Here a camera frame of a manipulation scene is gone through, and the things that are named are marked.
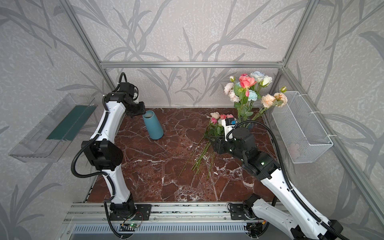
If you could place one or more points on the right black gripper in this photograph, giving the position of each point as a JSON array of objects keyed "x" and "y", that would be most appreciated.
[{"x": 219, "y": 145}]

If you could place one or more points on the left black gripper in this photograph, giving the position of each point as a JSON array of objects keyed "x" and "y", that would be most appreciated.
[{"x": 137, "y": 109}]

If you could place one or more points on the teal ceramic vase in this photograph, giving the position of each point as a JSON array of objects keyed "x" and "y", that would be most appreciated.
[{"x": 153, "y": 125}]

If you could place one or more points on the peach carnation stem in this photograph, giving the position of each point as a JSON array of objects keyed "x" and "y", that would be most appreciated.
[{"x": 229, "y": 90}]

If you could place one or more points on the cream peach flower stem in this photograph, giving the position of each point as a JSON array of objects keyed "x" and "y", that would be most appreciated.
[{"x": 268, "y": 101}]

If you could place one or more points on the white rose stem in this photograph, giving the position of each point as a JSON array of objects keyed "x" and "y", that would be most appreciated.
[{"x": 261, "y": 79}]

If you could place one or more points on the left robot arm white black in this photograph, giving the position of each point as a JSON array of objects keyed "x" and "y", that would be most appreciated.
[{"x": 102, "y": 152}]

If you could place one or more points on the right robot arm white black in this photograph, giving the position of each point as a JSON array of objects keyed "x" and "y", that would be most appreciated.
[{"x": 301, "y": 221}]

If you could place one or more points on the pink white rose bunch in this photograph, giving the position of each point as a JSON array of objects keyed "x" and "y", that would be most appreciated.
[{"x": 214, "y": 129}]

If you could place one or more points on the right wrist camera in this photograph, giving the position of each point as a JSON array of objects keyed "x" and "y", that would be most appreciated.
[{"x": 228, "y": 124}]

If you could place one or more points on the white wire mesh basket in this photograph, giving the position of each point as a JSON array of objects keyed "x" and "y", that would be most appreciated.
[{"x": 301, "y": 131}]

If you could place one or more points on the clear plastic wall tray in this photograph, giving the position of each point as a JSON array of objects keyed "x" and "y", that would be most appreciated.
[{"x": 48, "y": 141}]

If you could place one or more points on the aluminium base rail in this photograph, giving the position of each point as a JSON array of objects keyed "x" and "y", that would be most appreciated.
[{"x": 177, "y": 217}]

